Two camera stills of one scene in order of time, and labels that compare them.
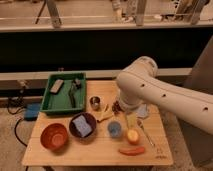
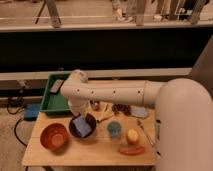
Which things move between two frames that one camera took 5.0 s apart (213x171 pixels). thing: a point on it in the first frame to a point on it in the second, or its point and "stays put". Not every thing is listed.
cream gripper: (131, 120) to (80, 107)
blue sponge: (82, 126) stays put
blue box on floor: (32, 110) stays put
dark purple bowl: (89, 119) stays put
